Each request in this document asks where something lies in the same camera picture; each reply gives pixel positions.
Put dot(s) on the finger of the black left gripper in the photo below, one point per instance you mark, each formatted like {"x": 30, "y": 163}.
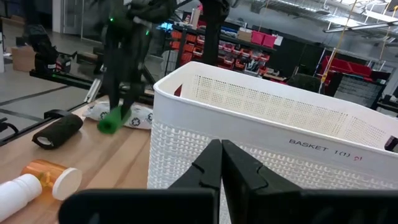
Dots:
{"x": 130, "y": 99}
{"x": 112, "y": 90}

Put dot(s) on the black bandage roll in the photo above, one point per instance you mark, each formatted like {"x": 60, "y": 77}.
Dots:
{"x": 59, "y": 130}

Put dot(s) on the white perforated plastic basket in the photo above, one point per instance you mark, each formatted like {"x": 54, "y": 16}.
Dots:
{"x": 248, "y": 118}

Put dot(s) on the white plastic bottle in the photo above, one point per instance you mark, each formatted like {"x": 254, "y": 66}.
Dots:
{"x": 18, "y": 194}

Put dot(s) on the pink storage bin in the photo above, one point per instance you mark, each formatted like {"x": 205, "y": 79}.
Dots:
{"x": 257, "y": 37}
{"x": 269, "y": 41}

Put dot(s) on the neighbouring station black frame rail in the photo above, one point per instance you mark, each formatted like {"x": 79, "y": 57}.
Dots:
{"x": 71, "y": 80}

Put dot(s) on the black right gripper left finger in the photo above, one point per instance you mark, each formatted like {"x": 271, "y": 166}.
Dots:
{"x": 199, "y": 177}

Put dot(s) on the green bandage roll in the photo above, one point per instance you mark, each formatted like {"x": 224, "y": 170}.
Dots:
{"x": 112, "y": 123}

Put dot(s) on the silver metal bar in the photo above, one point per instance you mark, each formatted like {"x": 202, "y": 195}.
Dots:
{"x": 93, "y": 90}

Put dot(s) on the white cross-patterned pouch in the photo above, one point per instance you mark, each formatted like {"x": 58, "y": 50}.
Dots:
{"x": 140, "y": 118}

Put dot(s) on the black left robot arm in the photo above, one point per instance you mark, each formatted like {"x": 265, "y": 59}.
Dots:
{"x": 214, "y": 31}

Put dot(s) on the cardboard box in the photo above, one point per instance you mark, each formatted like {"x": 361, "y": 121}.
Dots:
{"x": 244, "y": 35}
{"x": 23, "y": 59}

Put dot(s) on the orange pill bottle white cap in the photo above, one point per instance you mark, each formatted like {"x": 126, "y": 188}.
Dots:
{"x": 46, "y": 172}

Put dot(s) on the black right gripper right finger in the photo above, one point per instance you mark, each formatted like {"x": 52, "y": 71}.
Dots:
{"x": 248, "y": 186}

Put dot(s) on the storage rack with red bins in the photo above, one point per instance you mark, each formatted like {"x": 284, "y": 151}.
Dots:
{"x": 230, "y": 53}

